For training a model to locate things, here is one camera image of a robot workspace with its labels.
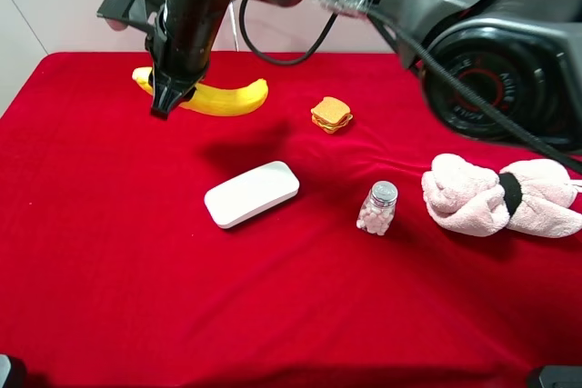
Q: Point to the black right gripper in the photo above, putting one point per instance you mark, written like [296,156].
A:
[186,31]

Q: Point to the yellow banana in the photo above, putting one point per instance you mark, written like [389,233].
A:
[209,100]

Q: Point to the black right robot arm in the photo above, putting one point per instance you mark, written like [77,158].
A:
[495,70]

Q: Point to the toy sandwich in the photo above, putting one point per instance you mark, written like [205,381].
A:
[331,114]

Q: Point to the red velvet table cloth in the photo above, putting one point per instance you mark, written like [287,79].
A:
[113,272]

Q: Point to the glass jar with pink pills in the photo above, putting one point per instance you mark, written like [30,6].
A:
[378,210]

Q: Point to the pink rolled towel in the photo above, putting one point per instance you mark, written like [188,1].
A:
[530,197]

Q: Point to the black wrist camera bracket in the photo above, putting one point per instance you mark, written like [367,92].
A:
[120,14]

